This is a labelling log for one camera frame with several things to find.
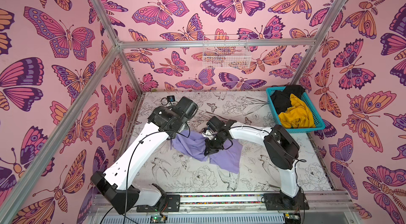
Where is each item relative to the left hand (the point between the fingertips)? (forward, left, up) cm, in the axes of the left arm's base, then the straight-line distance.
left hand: (178, 122), depth 72 cm
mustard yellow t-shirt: (+15, -67, -16) cm, 71 cm away
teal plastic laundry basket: (+10, -79, -18) cm, 81 cm away
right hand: (-7, -10, -22) cm, 26 cm away
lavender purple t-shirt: (-3, -5, -17) cm, 18 cm away
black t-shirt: (+31, -63, -19) cm, 73 cm away
